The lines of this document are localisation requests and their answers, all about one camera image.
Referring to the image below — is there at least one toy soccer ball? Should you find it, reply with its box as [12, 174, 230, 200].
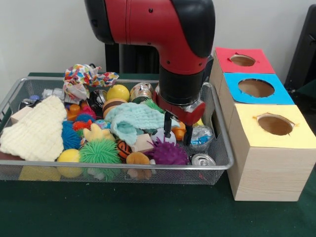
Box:
[150, 128, 177, 146]

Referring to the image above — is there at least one brown teddy bear plush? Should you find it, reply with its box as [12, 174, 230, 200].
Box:
[126, 151, 151, 165]

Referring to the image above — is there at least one yellow plush duck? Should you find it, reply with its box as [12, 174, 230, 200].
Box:
[82, 123, 116, 143]

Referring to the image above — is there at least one brown striped toy burger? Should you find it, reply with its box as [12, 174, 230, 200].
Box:
[102, 98, 128, 119]

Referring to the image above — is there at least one mint green knitted cloth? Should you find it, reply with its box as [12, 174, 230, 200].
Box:
[105, 102, 181, 145]

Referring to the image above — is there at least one wooden three-hole box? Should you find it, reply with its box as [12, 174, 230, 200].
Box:
[208, 46, 316, 202]

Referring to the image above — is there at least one small clear plastic bottle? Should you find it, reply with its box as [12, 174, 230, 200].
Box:
[190, 125, 214, 152]

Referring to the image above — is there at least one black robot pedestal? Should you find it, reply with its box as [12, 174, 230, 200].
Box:
[105, 43, 161, 74]

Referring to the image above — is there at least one dark green table cloth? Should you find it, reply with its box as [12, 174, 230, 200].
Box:
[0, 72, 316, 237]

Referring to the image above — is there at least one green koosh ball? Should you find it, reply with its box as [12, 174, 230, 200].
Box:
[79, 138, 121, 164]

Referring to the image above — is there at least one purple spiky ball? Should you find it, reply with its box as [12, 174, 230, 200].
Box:
[144, 137, 190, 165]

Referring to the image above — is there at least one cream knitted cloth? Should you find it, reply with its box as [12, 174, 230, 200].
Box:
[0, 95, 67, 162]

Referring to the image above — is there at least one black stand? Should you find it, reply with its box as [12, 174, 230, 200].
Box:
[283, 4, 316, 87]

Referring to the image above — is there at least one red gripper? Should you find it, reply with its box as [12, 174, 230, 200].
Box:
[153, 85, 206, 146]

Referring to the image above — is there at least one dark green side-table cloth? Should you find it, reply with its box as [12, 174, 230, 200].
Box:
[292, 80, 316, 99]

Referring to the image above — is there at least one colourful rope toy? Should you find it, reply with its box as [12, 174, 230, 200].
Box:
[63, 63, 119, 102]

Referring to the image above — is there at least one silver mesh bin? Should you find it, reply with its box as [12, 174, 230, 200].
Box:
[0, 76, 234, 187]

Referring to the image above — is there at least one silver drink can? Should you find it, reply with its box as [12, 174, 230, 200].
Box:
[189, 153, 217, 166]

